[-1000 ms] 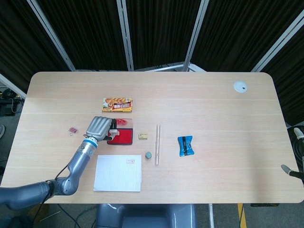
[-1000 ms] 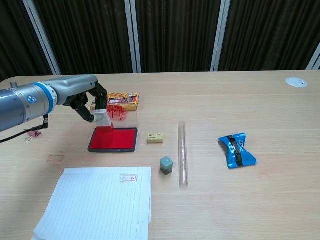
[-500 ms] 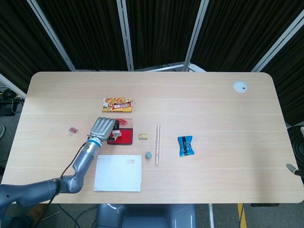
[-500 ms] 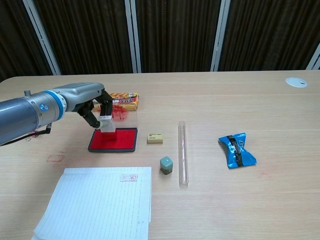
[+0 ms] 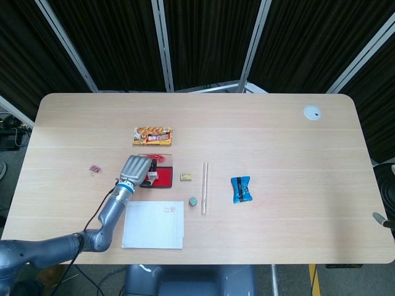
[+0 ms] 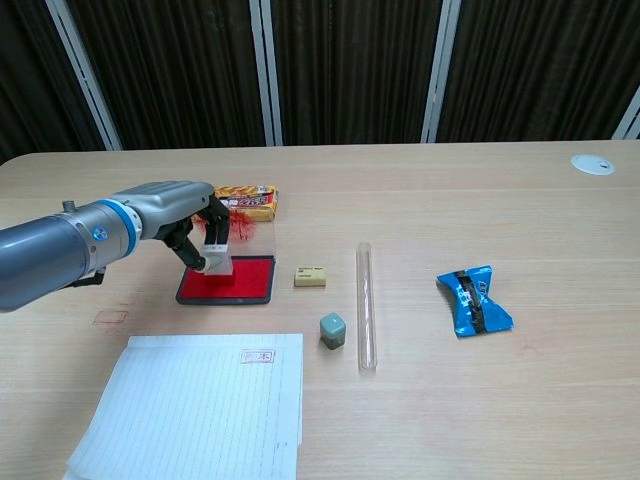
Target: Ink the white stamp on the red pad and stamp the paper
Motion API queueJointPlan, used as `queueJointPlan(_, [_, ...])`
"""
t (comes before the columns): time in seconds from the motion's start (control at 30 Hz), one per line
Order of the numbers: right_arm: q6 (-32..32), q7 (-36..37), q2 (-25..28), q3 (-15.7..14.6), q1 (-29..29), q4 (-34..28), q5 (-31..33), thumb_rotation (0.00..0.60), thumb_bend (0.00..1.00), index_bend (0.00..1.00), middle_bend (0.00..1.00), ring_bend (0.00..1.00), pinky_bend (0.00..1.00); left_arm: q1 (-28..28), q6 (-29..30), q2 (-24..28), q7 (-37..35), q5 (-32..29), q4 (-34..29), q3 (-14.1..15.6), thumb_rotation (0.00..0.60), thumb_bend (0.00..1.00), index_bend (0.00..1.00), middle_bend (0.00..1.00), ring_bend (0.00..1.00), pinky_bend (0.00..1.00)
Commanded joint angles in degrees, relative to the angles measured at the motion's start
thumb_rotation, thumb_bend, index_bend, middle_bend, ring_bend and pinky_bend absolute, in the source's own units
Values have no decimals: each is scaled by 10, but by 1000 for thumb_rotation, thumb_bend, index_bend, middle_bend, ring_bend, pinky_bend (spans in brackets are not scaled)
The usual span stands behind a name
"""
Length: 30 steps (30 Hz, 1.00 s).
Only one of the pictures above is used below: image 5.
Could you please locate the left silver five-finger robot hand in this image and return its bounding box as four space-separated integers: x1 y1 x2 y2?
119 154 160 188

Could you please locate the right five-finger robot hand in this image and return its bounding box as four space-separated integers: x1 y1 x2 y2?
372 212 395 231

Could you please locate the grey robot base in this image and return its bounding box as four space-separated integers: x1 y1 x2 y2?
123 264 257 296

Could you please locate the red ink pad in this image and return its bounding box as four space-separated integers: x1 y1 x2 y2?
137 152 173 189

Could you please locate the orange snack box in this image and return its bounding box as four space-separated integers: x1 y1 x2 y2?
132 125 172 147

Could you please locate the black under-table control box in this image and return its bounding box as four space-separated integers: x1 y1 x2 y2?
325 263 365 269

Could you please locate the white lined paper sheet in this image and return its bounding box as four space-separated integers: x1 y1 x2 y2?
120 200 185 249

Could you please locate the clear plastic ruler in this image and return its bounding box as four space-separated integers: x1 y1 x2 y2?
201 162 209 216

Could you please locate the blue snack packet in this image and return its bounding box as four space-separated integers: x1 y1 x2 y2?
230 175 255 204

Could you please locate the white table leg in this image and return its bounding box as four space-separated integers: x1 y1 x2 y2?
270 264 280 296

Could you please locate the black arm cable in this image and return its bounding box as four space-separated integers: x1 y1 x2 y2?
61 184 120 280

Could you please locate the white screen base frame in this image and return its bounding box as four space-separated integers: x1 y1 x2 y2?
178 80 269 94

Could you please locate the black floor cable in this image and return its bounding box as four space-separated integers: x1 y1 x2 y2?
75 265 126 296

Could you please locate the white screen frame post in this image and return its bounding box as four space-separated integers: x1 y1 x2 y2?
239 0 273 93
0 94 35 128
326 20 395 94
34 0 99 93
151 0 174 92

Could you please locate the black equipment with cables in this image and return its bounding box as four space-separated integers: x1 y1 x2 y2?
0 112 31 151

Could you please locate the white round cable grommet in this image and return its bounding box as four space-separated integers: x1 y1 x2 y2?
302 105 322 121

